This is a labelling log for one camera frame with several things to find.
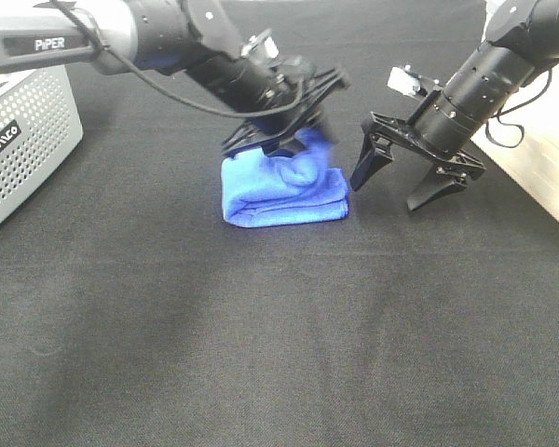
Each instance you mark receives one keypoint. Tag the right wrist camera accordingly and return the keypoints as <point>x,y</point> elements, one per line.
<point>403,80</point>

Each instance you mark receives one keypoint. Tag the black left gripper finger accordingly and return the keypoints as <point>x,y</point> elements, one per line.
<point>285,148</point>
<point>319,123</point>

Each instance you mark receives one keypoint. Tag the blue microfiber towel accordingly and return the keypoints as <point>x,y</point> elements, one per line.
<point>263,191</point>

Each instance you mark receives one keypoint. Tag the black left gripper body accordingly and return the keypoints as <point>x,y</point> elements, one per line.
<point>285,125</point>

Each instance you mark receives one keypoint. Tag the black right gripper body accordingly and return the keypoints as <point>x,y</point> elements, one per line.
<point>405,136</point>

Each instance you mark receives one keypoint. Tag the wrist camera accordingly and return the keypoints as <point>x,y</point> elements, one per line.
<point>260,47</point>
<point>403,80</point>

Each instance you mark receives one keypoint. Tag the black table cloth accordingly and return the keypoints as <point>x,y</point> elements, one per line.
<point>131,314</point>

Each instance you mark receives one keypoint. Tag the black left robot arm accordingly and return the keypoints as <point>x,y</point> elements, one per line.
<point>275,98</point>

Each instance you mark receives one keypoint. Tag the grey perforated plastic basket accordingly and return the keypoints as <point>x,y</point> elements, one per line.
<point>39,128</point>

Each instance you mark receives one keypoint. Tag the white plastic storage bin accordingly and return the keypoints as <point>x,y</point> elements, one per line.
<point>527,146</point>

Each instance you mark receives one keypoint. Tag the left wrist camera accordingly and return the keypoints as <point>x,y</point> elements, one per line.
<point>260,47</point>

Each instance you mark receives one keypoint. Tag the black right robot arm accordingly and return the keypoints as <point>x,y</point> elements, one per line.
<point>521,41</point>

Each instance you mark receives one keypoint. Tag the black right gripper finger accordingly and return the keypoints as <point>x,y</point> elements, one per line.
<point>375,155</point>
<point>437,183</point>

